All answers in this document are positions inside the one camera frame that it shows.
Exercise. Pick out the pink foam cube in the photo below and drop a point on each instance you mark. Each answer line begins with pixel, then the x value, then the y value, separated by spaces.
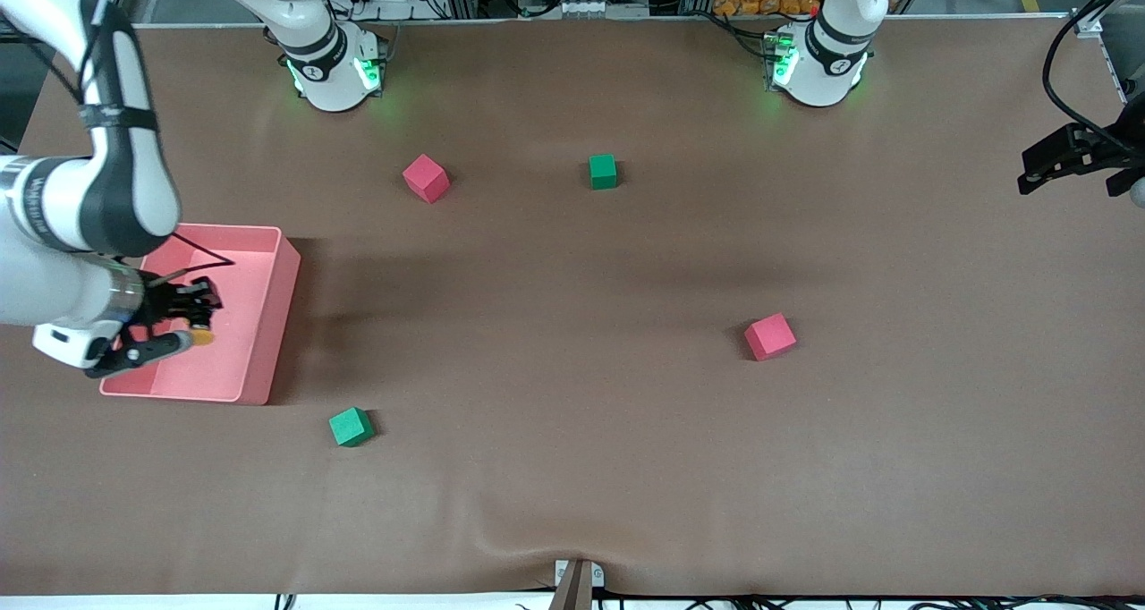
pixel 425 179
pixel 769 337

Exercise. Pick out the metal table clamp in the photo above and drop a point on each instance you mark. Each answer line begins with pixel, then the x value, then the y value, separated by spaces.
pixel 578 588

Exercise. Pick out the yellow cap push button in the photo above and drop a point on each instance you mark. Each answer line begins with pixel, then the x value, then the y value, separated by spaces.
pixel 202 336

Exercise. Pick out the green foam cube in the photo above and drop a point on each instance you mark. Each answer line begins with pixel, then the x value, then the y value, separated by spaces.
pixel 602 172
pixel 350 427

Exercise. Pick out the brown table mat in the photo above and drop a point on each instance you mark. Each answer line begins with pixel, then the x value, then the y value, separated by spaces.
pixel 572 467

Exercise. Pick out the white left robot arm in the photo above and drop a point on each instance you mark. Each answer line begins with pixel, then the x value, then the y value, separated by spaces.
pixel 827 66

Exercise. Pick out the metal corner bracket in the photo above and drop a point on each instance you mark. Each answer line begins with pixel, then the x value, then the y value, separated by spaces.
pixel 1089 25

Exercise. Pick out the white connector strip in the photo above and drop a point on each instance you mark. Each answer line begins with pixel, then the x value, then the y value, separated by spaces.
pixel 577 7

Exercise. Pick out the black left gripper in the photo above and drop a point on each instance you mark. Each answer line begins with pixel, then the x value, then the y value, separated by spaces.
pixel 1112 142

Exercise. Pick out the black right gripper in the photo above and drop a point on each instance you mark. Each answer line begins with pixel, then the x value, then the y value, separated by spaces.
pixel 161 300

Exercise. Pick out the pink plastic bin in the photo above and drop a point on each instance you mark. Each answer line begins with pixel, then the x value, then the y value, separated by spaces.
pixel 241 342

